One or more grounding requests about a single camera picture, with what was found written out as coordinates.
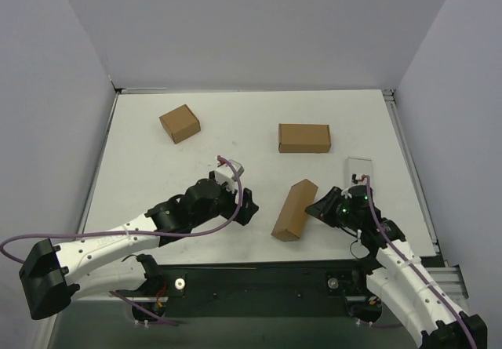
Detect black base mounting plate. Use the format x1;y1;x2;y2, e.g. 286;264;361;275
120;260;384;326

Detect purple cable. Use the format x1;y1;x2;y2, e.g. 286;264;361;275
0;155;244;329
362;174;483;349

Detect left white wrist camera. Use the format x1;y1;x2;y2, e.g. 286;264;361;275
209;156;245;193

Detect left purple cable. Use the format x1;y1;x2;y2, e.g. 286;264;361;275
0;155;244;329

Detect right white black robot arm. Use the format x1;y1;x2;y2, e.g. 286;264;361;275
305;182;488;348

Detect small square cardboard box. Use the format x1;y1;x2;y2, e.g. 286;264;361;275
159;104;201;144

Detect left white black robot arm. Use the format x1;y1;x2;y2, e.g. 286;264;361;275
20;179;259;320

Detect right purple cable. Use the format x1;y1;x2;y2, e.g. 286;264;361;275
362;174;483;349

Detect rectangular closed cardboard box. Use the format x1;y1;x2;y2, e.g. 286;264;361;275
278;123;331;154

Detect small white flat box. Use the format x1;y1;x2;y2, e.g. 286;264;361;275
344;157;373;188

